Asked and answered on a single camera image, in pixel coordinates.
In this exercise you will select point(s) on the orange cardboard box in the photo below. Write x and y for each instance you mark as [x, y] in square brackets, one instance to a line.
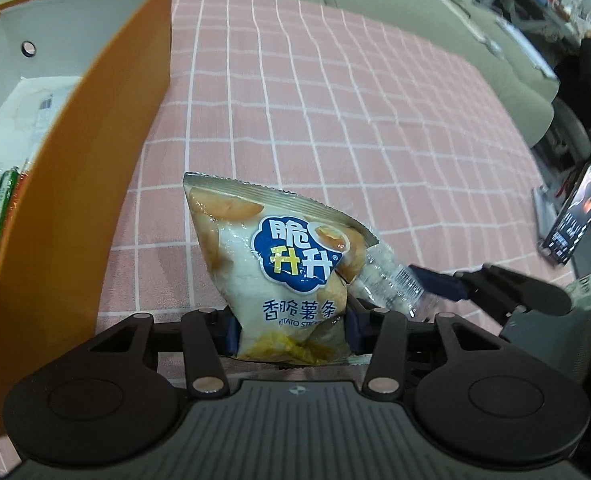
[75, 210]

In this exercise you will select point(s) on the dark cloth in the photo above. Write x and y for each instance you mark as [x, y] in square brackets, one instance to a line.
[585, 70]

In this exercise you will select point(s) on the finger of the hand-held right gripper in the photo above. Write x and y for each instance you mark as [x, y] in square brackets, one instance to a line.
[440, 282]

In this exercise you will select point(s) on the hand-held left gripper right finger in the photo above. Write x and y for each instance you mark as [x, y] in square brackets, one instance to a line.
[353, 335]

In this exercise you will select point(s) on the grey chair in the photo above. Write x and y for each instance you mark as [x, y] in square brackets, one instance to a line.
[575, 135]

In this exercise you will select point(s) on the beige sofa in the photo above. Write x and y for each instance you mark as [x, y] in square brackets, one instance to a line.
[505, 60]

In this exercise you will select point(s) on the potato stick bag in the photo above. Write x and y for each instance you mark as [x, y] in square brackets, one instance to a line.
[275, 280]

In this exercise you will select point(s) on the clear packet of round snacks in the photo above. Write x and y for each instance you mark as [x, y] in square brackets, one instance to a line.
[385, 275]

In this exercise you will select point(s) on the phone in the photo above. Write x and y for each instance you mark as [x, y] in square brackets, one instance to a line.
[575, 210]

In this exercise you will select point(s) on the pink checkered tablecloth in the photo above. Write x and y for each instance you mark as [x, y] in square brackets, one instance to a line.
[350, 110]

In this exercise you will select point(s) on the loose papers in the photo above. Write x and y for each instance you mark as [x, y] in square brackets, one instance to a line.
[525, 45]

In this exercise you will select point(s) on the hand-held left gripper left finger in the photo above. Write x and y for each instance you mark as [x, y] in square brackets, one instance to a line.
[231, 337]

